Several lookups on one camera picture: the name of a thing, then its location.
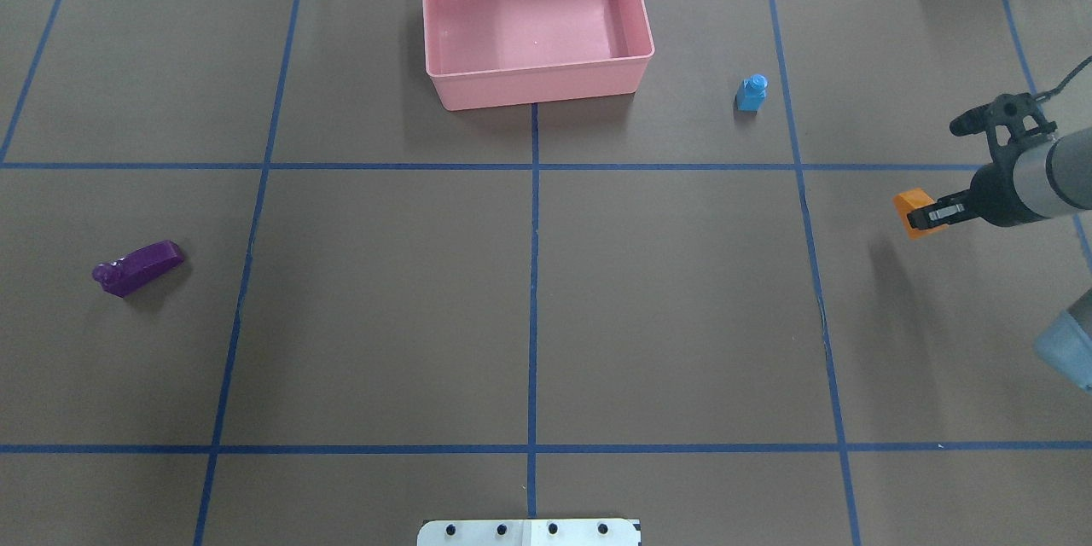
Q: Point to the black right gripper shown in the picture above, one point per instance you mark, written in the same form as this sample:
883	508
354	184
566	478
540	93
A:
998	195

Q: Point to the orange block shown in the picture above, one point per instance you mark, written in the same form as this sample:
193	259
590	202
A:
908	201

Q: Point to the small blue block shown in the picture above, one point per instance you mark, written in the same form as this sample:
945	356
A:
751	94

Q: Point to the purple block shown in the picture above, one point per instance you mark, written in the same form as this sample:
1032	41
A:
138	268

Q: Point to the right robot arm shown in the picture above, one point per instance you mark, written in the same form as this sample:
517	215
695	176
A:
1024	185

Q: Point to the pink plastic box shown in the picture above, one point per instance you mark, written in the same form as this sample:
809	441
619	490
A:
498	53

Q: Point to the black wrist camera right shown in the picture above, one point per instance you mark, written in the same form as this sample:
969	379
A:
1012	123

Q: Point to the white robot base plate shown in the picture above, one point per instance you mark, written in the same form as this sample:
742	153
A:
572	531

